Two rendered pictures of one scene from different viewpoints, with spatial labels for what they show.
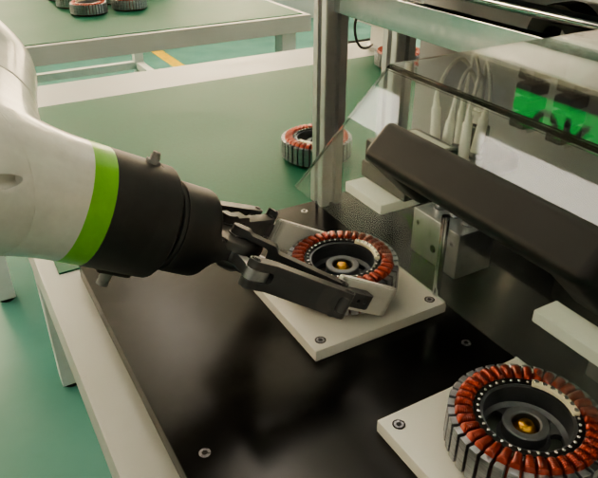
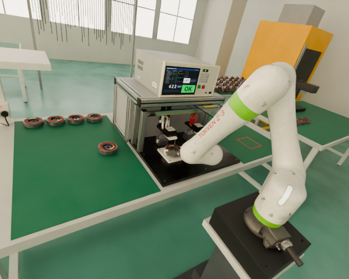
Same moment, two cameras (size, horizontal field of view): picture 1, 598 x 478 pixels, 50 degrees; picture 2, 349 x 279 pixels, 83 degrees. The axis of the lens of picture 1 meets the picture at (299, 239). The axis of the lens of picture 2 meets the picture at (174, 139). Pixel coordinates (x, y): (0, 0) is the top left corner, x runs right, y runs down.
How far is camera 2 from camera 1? 1.29 m
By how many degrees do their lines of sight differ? 83
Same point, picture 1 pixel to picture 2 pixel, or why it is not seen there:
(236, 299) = (174, 164)
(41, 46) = not seen: outside the picture
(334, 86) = (143, 129)
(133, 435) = (200, 177)
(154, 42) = not seen: outside the picture
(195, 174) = (112, 170)
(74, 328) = (179, 186)
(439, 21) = (172, 111)
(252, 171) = (113, 161)
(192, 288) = (172, 169)
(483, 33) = (179, 110)
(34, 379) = not seen: outside the picture
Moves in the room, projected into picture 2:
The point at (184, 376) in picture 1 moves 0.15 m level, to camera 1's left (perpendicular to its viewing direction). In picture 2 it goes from (193, 170) to (197, 187)
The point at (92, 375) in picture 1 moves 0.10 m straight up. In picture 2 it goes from (190, 182) to (194, 169)
